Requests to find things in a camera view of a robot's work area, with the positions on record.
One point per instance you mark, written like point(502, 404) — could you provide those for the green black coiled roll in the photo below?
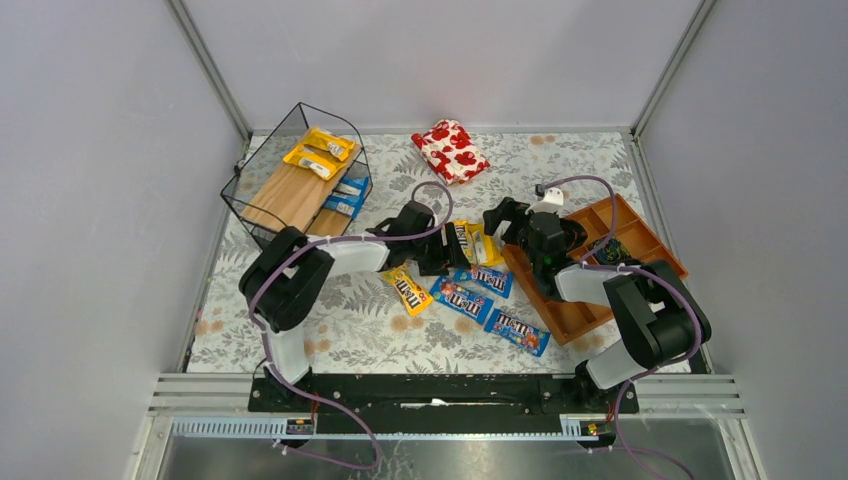
point(613, 252)

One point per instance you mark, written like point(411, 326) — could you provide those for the yellow m&m bag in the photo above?
point(462, 233)
point(321, 163)
point(339, 148)
point(485, 252)
point(414, 298)

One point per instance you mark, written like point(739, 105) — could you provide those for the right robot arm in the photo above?
point(598, 264)

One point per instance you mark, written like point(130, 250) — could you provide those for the black wire wooden shelf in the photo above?
point(266, 194)

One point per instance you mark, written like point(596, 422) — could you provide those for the red white floral pouch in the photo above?
point(448, 150)

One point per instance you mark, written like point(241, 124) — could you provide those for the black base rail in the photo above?
point(339, 404)

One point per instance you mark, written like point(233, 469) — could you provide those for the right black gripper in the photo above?
point(519, 219)

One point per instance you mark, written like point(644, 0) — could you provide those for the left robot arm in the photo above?
point(284, 281)

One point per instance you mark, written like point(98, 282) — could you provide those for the blue m&m bag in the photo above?
point(345, 205)
point(519, 333)
point(462, 300)
point(354, 189)
point(495, 281)

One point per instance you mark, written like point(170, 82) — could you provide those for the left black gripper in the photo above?
point(436, 245)

